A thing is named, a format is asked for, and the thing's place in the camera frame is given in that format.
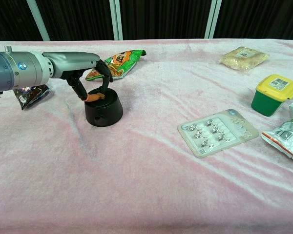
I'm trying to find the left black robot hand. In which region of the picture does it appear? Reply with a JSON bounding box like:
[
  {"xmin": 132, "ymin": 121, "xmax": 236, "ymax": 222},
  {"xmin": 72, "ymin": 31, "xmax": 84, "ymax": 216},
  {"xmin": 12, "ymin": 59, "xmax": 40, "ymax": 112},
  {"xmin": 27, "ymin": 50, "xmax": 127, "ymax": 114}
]
[{"xmin": 42, "ymin": 51, "xmax": 113, "ymax": 102}]

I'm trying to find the black teapot body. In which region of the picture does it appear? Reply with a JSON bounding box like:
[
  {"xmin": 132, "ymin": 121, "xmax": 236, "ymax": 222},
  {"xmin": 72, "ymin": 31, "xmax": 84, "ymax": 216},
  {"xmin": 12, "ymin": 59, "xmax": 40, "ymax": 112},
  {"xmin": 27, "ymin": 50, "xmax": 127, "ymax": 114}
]
[{"xmin": 84, "ymin": 94, "xmax": 124, "ymax": 127}]

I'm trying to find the green container yellow lid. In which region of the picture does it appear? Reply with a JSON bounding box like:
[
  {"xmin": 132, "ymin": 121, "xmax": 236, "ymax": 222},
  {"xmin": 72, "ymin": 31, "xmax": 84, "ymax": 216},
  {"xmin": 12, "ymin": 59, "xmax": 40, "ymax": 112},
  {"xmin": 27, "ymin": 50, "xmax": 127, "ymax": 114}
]
[{"xmin": 251, "ymin": 74, "xmax": 293, "ymax": 117}]

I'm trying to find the green orange snack bag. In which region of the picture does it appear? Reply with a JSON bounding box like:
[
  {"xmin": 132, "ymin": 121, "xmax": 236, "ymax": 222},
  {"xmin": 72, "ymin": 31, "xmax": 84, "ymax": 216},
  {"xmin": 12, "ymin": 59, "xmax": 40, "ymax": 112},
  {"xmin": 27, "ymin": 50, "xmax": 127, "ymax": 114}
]
[{"xmin": 84, "ymin": 49, "xmax": 147, "ymax": 81}]

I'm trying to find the dark brown blue snack bag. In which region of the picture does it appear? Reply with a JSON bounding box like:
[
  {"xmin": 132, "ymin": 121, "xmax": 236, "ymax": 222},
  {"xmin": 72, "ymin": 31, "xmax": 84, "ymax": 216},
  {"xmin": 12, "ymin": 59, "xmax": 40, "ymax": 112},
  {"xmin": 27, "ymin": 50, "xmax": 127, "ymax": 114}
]
[{"xmin": 12, "ymin": 84, "xmax": 50, "ymax": 111}]

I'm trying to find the black curtain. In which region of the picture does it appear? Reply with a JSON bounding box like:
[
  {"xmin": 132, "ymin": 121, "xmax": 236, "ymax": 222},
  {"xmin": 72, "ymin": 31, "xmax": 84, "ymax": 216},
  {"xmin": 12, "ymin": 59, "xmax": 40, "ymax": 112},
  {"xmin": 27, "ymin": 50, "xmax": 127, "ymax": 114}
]
[{"xmin": 0, "ymin": 0, "xmax": 293, "ymax": 42}]

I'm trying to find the pink plush tablecloth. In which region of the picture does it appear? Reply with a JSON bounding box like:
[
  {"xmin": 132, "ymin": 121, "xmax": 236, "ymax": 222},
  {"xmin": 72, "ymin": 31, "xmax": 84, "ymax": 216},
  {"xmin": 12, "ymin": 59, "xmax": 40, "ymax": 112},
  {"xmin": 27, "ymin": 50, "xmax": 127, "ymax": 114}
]
[{"xmin": 0, "ymin": 38, "xmax": 293, "ymax": 234}]

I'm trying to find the metal hooks blister card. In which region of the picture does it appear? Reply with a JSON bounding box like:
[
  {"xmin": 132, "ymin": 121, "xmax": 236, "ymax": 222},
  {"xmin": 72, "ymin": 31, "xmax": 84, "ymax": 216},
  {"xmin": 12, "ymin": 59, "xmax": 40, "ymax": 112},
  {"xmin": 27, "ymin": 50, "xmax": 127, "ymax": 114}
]
[{"xmin": 177, "ymin": 109, "xmax": 259, "ymax": 159}]

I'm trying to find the beige rice packet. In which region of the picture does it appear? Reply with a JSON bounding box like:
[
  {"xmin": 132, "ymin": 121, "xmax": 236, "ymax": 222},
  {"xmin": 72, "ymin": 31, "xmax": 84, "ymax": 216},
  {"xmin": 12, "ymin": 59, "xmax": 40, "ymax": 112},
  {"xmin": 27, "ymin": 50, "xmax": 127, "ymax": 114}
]
[{"xmin": 218, "ymin": 46, "xmax": 271, "ymax": 74}]

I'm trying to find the green white snack bag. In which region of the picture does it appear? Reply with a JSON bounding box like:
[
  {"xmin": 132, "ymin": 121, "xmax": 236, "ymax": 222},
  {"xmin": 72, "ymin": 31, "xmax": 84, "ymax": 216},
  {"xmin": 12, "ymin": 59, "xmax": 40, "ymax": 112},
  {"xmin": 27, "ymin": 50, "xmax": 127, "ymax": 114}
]
[{"xmin": 260, "ymin": 101, "xmax": 293, "ymax": 163}]

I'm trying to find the white frame post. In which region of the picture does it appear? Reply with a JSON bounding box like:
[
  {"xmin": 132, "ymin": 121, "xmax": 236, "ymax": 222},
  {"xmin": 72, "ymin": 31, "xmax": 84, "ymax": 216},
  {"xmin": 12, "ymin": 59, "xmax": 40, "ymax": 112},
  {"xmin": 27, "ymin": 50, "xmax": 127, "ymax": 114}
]
[
  {"xmin": 204, "ymin": 0, "xmax": 223, "ymax": 39},
  {"xmin": 109, "ymin": 0, "xmax": 124, "ymax": 41},
  {"xmin": 26, "ymin": 0, "xmax": 51, "ymax": 41}
]

